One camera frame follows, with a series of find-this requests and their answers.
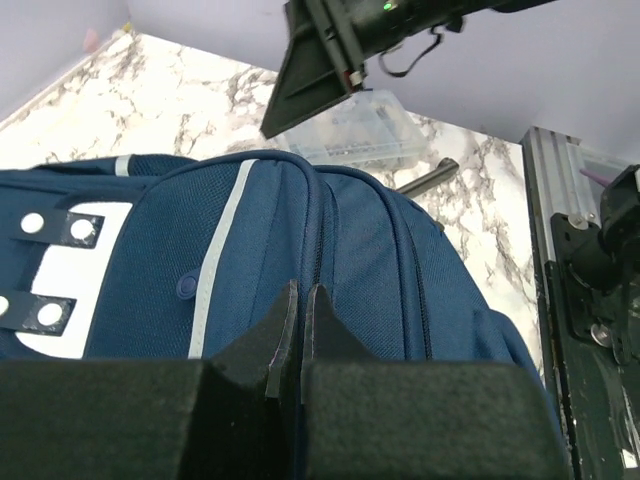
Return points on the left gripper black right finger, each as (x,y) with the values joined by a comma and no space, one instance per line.
(372,419)

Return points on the steel clamp handle tool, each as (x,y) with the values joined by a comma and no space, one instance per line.
(446,169)

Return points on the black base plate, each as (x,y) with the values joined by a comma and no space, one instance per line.
(596,400)

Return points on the navy blue student backpack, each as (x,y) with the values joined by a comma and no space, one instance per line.
(164,258)

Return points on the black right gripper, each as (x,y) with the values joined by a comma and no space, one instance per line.
(330,41)

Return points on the clear plastic organizer box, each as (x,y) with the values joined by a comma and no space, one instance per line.
(371,131)

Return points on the aluminium rail frame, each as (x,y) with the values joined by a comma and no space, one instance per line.
(562,177)

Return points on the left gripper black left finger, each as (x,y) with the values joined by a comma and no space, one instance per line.
(230,416)

